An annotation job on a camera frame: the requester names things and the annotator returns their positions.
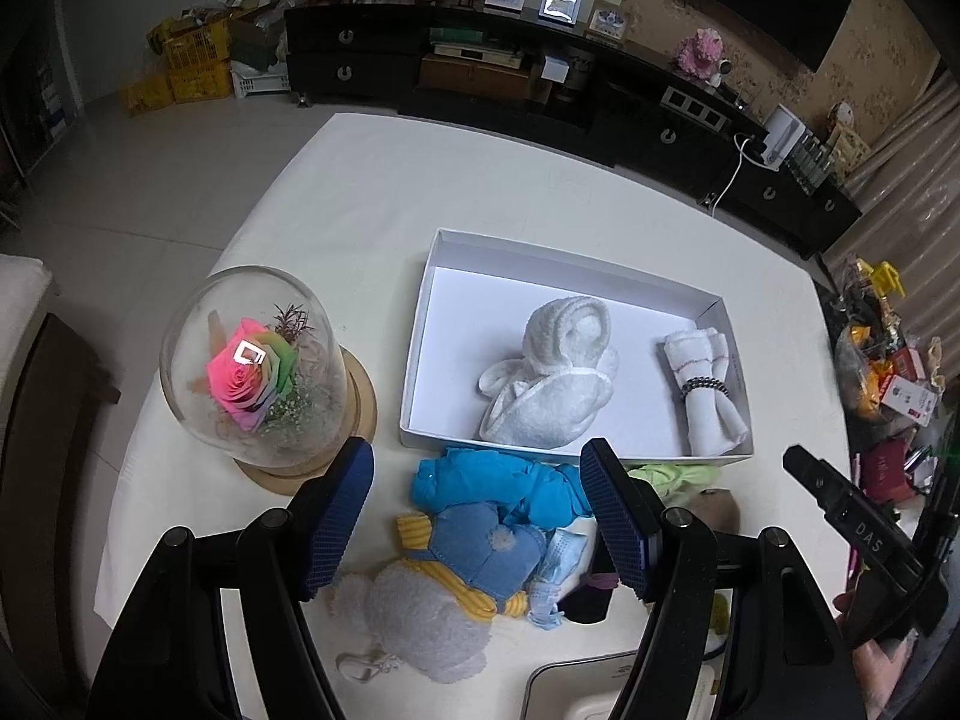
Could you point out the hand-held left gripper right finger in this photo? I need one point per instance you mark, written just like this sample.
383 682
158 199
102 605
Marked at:
619 521

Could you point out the silver picture frame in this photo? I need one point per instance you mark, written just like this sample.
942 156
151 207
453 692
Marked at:
559 6

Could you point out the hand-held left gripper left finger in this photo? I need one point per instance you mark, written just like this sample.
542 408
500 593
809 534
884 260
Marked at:
337 521

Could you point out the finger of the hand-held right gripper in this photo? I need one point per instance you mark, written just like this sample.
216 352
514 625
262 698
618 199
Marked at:
844 506

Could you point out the white seat cushion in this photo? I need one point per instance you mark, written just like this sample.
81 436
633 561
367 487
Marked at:
22 285

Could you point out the large white rolled towel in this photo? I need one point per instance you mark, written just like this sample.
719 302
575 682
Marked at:
555 405

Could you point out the small white camera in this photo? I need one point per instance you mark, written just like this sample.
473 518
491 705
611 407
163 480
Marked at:
726 71

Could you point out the turquoise blue cloth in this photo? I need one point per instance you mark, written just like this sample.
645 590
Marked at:
487 484

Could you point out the light green cloth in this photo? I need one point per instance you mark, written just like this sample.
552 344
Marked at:
675 476

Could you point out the open cardboard box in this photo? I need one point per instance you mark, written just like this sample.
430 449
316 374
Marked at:
251 34

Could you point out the white plastic basket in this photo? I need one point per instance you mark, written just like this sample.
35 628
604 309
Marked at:
259 81

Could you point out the glass dome with rainbow rose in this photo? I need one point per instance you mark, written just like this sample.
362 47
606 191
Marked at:
247 379

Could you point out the small white box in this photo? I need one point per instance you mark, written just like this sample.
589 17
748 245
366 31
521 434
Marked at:
555 69

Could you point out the person's right hand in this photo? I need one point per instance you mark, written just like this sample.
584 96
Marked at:
877 679

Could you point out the light blue face mask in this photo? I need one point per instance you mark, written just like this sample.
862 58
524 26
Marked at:
559 551

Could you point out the desk calendar frame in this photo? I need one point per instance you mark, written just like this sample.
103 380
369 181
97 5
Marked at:
606 19

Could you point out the small doll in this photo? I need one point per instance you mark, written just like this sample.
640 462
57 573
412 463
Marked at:
846 124

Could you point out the small white towel with bead band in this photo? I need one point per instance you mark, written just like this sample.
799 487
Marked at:
705 420

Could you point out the black tv cabinet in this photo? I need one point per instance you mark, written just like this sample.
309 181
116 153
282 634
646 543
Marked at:
360 64

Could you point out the white appliance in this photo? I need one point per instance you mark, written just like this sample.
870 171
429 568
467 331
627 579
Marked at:
781 136

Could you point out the wooden box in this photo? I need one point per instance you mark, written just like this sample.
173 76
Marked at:
480 79

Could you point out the green books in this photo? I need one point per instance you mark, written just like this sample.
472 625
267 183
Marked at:
457 36

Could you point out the yellow plastic crate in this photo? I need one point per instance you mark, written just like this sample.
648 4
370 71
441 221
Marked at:
201 82
196 45

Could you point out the pink plush flower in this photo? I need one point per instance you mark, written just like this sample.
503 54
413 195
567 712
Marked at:
701 52

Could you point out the multi photo frame strip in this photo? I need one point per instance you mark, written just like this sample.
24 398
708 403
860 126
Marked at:
694 106

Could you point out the black cloth with band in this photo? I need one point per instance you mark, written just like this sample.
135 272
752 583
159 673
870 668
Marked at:
589 607

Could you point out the white plush toy denim overalls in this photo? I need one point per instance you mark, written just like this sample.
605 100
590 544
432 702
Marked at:
427 615

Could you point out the white cardboard box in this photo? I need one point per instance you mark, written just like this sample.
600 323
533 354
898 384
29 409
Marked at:
465 360

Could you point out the beige curtain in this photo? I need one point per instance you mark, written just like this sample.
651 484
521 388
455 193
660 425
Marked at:
907 157

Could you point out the brown plush toy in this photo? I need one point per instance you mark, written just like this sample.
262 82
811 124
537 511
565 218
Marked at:
720 510

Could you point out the row of glass bottles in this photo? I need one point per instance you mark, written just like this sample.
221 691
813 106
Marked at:
814 157

